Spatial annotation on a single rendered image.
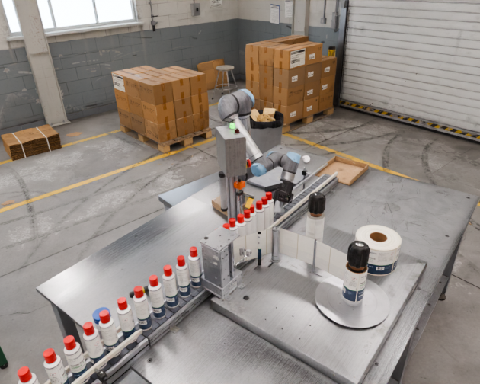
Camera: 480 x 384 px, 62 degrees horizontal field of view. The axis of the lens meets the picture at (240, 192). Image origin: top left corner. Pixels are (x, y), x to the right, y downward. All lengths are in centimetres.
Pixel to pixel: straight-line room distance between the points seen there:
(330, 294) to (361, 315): 16
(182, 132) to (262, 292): 394
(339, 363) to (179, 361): 59
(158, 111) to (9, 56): 254
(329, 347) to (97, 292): 107
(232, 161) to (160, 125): 353
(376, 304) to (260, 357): 53
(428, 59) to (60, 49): 533
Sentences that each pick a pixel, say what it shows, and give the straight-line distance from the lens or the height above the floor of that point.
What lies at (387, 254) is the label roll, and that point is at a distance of 190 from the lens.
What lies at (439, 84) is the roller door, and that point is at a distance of 617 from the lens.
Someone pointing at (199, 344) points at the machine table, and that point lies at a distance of 170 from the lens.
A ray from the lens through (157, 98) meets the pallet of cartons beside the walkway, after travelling 518.
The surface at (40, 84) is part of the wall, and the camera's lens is 697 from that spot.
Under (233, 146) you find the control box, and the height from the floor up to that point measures 144.
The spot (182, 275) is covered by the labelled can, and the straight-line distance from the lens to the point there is 173.
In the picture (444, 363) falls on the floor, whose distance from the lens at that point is 291.
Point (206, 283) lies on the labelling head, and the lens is 181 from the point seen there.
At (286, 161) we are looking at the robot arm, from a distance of 216.
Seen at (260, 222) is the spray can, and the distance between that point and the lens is 207.
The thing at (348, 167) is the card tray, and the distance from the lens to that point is 301.
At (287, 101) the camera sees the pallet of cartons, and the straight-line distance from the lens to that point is 571.
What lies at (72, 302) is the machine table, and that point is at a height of 83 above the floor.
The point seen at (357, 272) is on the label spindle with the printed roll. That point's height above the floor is 106.
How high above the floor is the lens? 213
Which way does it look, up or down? 30 degrees down
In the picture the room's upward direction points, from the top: 2 degrees counter-clockwise
